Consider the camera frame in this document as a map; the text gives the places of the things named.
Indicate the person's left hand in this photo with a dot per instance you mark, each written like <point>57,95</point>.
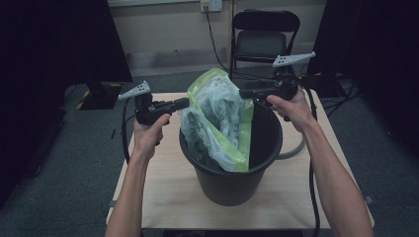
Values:
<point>146,138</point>

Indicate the person's right hand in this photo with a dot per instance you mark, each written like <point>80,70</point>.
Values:
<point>294,110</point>

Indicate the black folding chair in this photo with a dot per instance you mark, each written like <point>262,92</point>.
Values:
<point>262,44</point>

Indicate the black curtain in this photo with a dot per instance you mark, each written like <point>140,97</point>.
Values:
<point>49,49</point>
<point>378,39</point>

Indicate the black stand base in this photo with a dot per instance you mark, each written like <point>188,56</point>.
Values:
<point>99,97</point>

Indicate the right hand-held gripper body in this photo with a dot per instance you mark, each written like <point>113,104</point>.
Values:
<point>286,84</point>

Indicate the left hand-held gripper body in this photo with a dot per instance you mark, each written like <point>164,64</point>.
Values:
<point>146,110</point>

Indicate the white wall outlet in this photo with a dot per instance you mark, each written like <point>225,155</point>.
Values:
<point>211,5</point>

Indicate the clear green-printed plastic bag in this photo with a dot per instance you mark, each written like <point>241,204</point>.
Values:
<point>220,108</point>

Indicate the dark grey trash bin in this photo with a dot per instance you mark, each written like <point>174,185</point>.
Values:
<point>230,187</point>

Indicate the grey tape strip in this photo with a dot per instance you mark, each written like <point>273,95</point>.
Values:
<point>369,199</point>
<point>112,203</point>

